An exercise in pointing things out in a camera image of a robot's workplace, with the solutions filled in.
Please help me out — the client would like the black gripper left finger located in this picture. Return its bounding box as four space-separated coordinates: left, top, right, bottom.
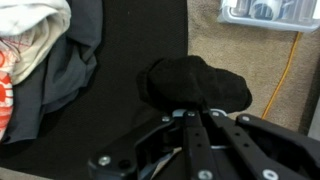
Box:
88 109 214 180

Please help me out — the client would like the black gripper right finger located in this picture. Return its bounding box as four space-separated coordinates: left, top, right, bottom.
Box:
202 109 320 180

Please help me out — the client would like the small black cloth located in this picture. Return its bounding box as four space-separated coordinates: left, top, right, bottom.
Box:
137 55 254 114

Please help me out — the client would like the dark grey cloth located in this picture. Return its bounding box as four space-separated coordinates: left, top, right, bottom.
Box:
1 0 104 145

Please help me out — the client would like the crumpled beige cloth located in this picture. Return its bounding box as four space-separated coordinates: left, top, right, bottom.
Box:
0 0 73 140

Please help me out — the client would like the clear plastic storage bin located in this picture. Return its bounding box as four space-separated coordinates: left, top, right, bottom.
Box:
217 0 320 34

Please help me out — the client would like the orange extension cable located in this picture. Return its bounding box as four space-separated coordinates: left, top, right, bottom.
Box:
261 31 303 120

